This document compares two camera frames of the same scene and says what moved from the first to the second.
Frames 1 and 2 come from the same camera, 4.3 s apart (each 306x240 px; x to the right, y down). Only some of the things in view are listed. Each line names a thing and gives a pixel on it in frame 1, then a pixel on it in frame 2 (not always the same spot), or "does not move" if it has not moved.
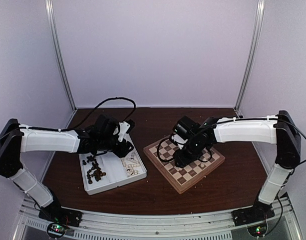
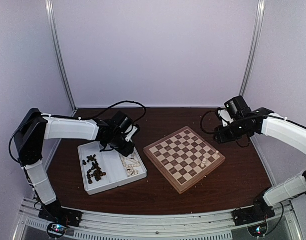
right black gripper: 183,160 → 221,137
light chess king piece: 202,165 does not move
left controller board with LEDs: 55,230 does not move
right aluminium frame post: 260,9 does not move
